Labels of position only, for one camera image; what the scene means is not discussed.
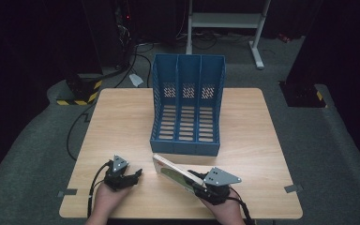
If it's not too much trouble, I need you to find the black floor cable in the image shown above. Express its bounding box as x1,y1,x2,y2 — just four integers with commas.
66,104,97,162

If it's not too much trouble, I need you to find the grey tape strip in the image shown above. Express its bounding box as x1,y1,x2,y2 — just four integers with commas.
283,184,304,194
57,188,79,199

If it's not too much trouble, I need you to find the white floor scrap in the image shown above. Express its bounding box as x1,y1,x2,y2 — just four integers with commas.
128,73,144,88

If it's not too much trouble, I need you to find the black column with striped base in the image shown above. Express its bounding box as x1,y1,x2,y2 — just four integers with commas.
55,0,104,107

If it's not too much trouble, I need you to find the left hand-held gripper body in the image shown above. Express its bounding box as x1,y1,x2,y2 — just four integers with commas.
103,154,134,192

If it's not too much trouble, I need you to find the person's left hand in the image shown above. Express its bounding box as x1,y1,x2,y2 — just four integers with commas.
92,182,133,218

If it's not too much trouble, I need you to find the white metal stand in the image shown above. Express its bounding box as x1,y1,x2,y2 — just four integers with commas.
185,0,272,70

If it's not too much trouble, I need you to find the blue plastic file rack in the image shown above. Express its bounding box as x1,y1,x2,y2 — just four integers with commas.
149,52,227,158

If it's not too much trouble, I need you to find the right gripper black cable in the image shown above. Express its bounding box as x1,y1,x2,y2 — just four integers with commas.
229,186,257,225

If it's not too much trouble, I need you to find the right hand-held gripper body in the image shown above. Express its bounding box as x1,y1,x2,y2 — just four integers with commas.
193,166,243,206

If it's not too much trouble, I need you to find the dark column with black base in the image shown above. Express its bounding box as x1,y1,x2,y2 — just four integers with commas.
277,0,360,109

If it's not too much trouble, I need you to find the bundle of black cables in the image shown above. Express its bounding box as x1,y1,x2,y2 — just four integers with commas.
113,0,156,89

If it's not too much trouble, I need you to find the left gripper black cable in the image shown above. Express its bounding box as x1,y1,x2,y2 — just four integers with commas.
86,159,114,218

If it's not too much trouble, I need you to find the person's right hand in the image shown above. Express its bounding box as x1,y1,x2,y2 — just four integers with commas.
200,188,243,225

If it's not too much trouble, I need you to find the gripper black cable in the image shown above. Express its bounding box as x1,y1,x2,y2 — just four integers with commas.
86,159,114,218
229,186,257,225

